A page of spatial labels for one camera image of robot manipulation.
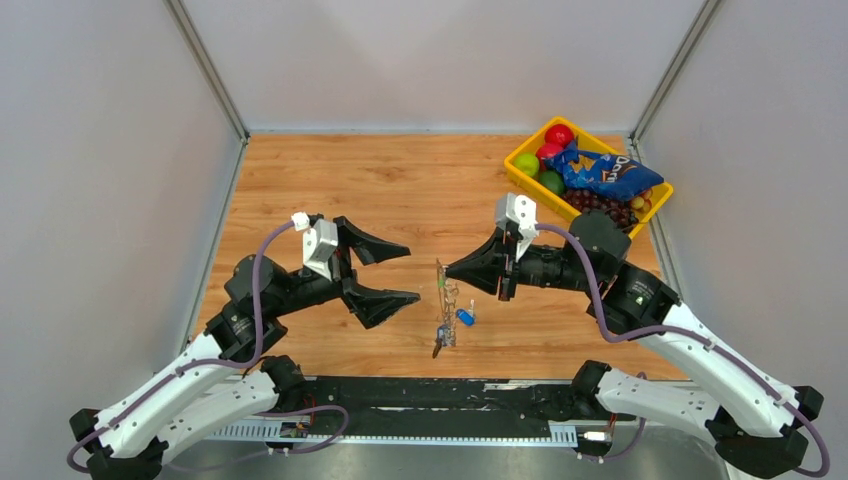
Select lime green ball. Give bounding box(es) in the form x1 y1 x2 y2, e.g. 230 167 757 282
513 153 540 178

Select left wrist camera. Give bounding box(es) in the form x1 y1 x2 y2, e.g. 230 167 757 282
291 212 339 280

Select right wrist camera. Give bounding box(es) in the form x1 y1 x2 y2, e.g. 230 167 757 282
494 192 539 260

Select bunch of dark grapes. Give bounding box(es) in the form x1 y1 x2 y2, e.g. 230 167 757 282
562 189 639 233

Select dark green ball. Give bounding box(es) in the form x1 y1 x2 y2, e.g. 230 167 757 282
538 170 566 196

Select blue key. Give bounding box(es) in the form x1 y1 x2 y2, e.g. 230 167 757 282
455 300 476 326

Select small yellow red fruits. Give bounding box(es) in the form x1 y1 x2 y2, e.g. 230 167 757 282
629 189 653 213

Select silver keyring holder with rings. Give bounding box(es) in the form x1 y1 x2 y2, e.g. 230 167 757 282
432 260 459 359

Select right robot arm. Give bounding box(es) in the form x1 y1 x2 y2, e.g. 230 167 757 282
446 210 823 479

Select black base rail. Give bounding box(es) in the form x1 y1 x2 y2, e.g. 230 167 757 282
272 376 610 427

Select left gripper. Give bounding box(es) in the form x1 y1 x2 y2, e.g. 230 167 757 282
270 216 421 327

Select yellow plastic bin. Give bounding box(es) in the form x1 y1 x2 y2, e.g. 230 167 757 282
503 116 674 238

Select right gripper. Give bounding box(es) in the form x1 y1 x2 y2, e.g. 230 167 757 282
445 226 600 302

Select red ball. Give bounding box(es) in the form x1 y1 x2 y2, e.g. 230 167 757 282
535 143 564 171
544 124 575 147

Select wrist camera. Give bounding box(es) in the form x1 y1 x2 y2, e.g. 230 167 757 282
494 192 539 260
291 212 339 280

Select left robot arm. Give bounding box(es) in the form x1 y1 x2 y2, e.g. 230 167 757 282
66 212 419 479

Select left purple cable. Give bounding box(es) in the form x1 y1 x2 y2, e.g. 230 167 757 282
66 221 299 475

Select blue chips bag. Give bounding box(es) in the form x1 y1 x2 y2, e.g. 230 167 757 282
544 141 665 201

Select white slotted cable duct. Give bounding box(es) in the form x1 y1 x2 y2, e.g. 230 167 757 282
207 412 578 448

